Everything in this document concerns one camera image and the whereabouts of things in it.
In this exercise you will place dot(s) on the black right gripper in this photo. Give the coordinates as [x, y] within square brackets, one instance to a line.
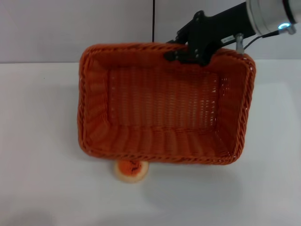
[211, 28]

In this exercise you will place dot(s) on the orange woven plastic basket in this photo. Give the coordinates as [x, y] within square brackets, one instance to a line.
[164, 106]

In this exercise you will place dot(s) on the round bun with orange centre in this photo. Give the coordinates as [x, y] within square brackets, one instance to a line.
[130, 171]

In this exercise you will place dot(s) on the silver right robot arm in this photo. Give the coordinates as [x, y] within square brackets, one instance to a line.
[270, 14]

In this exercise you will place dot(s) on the black vertical wall strip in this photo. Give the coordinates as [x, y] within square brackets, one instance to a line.
[153, 21]

